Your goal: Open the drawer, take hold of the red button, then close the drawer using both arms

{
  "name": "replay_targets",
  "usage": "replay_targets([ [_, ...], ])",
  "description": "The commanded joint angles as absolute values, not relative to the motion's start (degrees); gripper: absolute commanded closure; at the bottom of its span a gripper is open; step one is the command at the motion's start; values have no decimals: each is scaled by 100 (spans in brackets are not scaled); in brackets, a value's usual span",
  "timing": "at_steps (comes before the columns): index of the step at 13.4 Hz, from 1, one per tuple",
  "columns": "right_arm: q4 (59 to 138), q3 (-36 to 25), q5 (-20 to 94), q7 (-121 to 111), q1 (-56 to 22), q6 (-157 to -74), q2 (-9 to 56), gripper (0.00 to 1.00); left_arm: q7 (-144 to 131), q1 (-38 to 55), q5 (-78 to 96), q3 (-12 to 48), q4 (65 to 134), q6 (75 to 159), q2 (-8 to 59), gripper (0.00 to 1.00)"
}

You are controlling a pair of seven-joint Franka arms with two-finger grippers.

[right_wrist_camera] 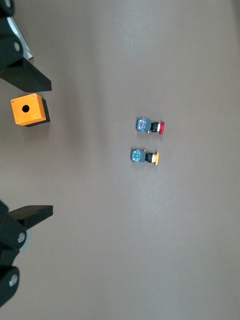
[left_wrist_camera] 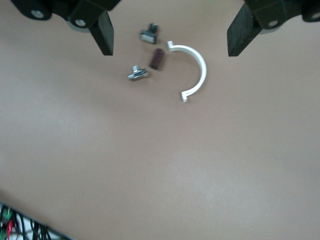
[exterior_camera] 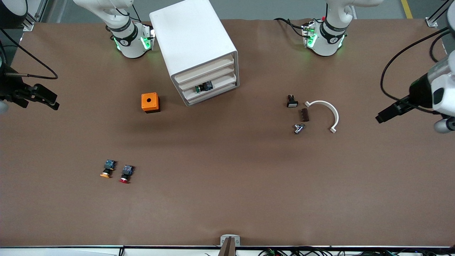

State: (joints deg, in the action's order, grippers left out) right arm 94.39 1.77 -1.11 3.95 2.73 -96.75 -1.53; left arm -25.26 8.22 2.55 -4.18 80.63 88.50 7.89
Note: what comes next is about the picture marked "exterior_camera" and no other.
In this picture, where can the aluminium frame profile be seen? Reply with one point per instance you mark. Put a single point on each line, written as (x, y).
(431, 22)
(29, 24)

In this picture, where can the white drawer cabinet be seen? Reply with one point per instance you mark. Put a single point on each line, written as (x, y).
(192, 32)

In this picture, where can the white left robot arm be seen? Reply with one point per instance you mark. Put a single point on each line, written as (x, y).
(327, 46)

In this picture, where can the brown terminal block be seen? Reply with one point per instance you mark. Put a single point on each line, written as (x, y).
(304, 115)

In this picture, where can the cream plastic drawer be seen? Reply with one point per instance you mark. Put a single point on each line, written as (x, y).
(222, 89)
(220, 72)
(222, 80)
(213, 65)

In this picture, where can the white curved plastic bracket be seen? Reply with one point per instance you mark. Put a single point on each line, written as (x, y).
(336, 116)

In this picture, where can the orange box with hole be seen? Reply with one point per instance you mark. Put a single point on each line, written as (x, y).
(153, 105)

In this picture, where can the orange mushroom push button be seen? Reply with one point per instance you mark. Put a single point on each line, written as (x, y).
(108, 168)

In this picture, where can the white rectangular push button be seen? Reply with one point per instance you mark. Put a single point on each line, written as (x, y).
(292, 103)

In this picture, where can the red mushroom push button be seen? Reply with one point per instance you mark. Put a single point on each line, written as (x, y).
(125, 174)

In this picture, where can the white table edge rail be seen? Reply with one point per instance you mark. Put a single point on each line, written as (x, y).
(53, 251)

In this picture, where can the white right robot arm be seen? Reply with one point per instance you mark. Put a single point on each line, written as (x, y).
(131, 46)

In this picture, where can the silver metal fitting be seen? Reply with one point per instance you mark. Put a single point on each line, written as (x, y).
(299, 128)

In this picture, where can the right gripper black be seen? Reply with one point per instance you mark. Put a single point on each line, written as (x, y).
(10, 86)

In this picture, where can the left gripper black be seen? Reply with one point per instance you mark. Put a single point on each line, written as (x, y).
(418, 91)

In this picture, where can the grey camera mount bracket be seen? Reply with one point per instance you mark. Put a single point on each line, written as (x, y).
(230, 240)

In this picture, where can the green push button switch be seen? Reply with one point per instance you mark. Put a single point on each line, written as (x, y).
(203, 87)

